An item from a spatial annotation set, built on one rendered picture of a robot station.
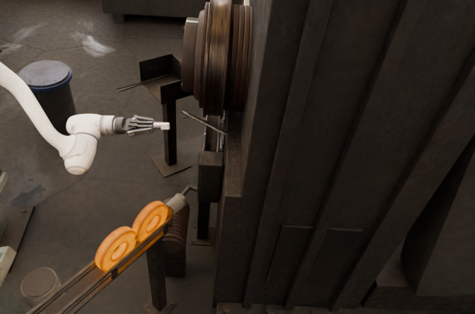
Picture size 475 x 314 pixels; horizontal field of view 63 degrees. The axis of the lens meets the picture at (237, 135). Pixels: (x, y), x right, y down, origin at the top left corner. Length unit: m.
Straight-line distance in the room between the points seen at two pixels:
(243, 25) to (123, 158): 1.56
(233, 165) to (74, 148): 0.67
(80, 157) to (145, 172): 0.93
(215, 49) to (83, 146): 0.73
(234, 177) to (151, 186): 1.18
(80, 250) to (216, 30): 1.45
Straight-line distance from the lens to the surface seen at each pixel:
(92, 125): 1.79
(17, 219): 2.50
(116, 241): 1.34
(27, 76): 2.79
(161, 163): 2.62
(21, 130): 3.06
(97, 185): 2.55
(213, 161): 1.53
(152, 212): 1.41
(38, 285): 1.64
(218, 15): 1.36
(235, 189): 1.35
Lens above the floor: 1.91
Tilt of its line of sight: 42 degrees down
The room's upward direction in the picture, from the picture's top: 7 degrees clockwise
